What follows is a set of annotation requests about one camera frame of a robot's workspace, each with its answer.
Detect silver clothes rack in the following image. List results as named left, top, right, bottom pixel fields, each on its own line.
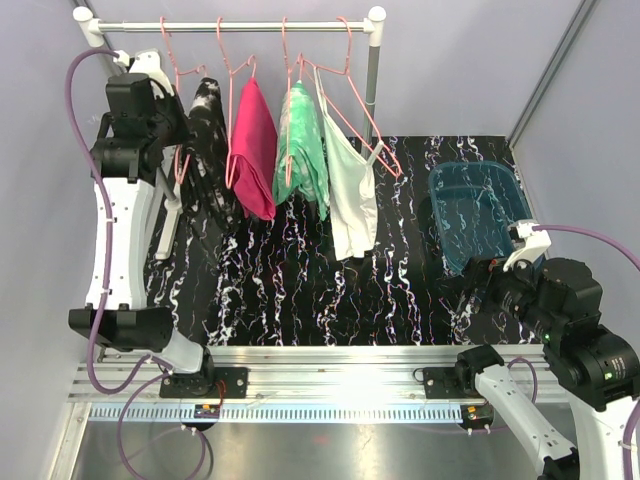
left=72, top=4, right=387, bottom=261

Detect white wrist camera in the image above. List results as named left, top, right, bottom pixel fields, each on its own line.
left=502, top=219, right=551, bottom=272
left=113, top=49, right=175, bottom=97

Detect aluminium mounting rail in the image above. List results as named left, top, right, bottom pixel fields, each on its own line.
left=67, top=344, right=566, bottom=425

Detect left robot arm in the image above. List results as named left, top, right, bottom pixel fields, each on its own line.
left=68, top=73, right=217, bottom=397

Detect black marble pattern mat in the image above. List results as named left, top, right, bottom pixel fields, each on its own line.
left=144, top=136, right=534, bottom=346

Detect magenta trousers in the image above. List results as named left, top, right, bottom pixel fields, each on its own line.
left=229, top=78, right=278, bottom=221

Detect white camisole top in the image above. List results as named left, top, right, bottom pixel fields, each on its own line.
left=314, top=71, right=383, bottom=261

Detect black white tie-dye trousers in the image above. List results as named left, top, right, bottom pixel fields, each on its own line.
left=180, top=77, right=243, bottom=233

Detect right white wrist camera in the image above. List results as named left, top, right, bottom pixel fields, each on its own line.
left=502, top=219, right=551, bottom=272

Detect green white tie-dye trousers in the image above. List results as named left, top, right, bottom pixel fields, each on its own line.
left=272, top=82, right=329, bottom=221

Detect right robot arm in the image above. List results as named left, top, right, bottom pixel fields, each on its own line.
left=453, top=258, right=639, bottom=479

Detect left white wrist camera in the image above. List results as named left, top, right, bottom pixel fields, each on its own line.
left=113, top=49, right=175, bottom=97

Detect pink wire hanger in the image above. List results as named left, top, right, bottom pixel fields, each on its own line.
left=298, top=8, right=403, bottom=179
left=159, top=16, right=207, bottom=185
left=281, top=16, right=293, bottom=188
left=216, top=17, right=256, bottom=190

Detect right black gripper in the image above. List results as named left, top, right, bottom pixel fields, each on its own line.
left=435, top=247, right=562, bottom=339

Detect blue plastic basket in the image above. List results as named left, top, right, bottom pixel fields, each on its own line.
left=428, top=161, right=533, bottom=276

